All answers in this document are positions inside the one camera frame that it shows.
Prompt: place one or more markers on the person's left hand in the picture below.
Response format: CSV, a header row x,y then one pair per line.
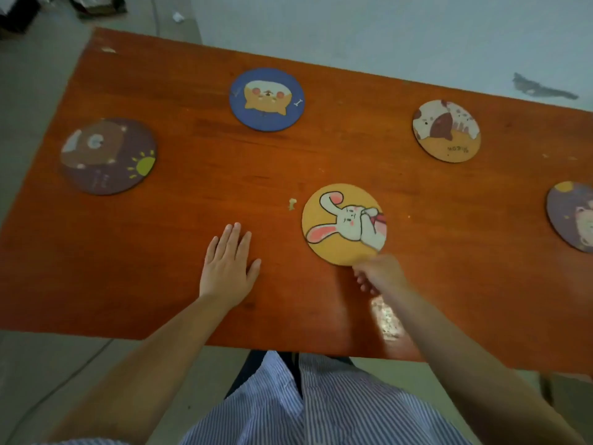
x,y
227,278

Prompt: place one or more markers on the person's right hand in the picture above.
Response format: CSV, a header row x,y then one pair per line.
x,y
384,273

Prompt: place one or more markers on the person's left thumb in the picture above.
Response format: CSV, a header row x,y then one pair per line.
x,y
255,271

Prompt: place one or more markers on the person's left middle finger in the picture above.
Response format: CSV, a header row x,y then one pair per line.
x,y
234,240

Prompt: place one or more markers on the person's right fingers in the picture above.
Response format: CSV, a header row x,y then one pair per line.
x,y
363,280

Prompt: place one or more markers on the person's left little finger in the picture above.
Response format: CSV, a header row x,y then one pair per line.
x,y
211,252

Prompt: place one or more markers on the yellow rabbit round coaster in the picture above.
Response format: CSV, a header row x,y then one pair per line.
x,y
333,240

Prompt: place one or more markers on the person's right forearm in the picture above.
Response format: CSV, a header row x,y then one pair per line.
x,y
463,366

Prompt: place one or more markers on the person's left forearm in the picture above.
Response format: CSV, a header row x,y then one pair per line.
x,y
153,366

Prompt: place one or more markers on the dark trousers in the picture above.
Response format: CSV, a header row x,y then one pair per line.
x,y
250,368

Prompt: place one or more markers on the striped white shirt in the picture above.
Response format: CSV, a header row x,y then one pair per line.
x,y
333,407

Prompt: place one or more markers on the brown bear round coaster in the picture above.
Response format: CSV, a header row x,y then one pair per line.
x,y
109,157

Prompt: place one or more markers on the blue dog round coaster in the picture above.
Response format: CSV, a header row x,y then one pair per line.
x,y
267,99

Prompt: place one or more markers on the orange spotted animal round coaster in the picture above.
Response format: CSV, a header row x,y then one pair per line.
x,y
447,132

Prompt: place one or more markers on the purple cat round coaster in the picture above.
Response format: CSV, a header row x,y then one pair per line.
x,y
574,215

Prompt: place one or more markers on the white crumpled paper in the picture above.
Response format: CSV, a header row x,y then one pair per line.
x,y
178,17

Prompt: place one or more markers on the dark flat box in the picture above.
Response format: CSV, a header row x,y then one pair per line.
x,y
97,4

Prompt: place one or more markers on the black object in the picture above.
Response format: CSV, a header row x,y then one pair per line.
x,y
18,13

